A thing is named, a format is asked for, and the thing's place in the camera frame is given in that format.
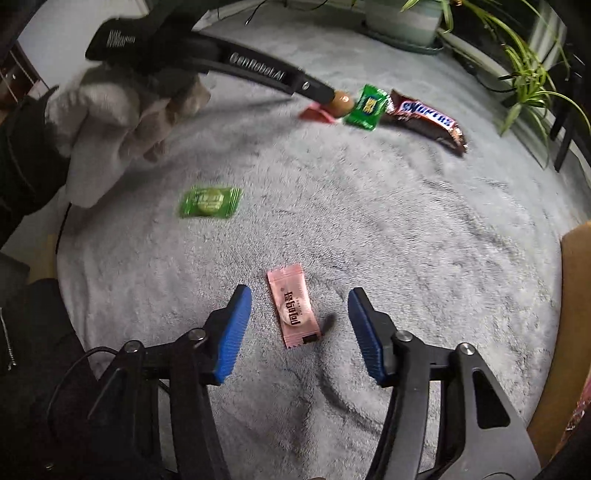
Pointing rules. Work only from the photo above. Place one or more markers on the small spider plant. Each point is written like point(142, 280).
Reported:
point(526, 74)

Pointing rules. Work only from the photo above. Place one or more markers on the person's left forearm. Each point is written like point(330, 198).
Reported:
point(23, 161)

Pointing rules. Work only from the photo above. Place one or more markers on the green candy packet yellow print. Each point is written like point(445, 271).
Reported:
point(367, 108)

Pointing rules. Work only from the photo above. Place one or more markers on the person's left hand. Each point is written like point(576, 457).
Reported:
point(106, 124)

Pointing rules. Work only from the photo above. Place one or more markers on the pink sachet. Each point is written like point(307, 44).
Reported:
point(291, 304)

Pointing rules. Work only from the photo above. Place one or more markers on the flat green candy packet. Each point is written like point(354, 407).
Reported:
point(210, 201)

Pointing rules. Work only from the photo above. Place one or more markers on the red snack packet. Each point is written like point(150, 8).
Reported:
point(314, 114)

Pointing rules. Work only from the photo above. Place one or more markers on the wooden furniture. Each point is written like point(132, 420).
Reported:
point(18, 78)

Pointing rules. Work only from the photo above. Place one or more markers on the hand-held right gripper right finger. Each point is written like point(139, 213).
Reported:
point(364, 332)

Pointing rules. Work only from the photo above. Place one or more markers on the brown chocolate bar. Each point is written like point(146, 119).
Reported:
point(425, 115)

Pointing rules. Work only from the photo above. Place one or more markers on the green pot saucer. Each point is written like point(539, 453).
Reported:
point(415, 47)

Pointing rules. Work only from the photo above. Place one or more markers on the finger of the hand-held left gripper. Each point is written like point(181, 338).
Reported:
point(268, 69)

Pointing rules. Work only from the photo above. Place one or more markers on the round brown candy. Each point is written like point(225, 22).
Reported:
point(342, 104)

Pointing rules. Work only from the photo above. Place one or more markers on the person's black jacket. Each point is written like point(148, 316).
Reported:
point(27, 369)

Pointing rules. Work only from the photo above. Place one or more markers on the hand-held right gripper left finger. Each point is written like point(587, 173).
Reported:
point(235, 323)

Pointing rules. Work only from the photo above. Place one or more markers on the brown cardboard box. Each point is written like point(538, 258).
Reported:
point(572, 323)

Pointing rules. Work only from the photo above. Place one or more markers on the pale green plant pot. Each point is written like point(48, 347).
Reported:
point(401, 21)

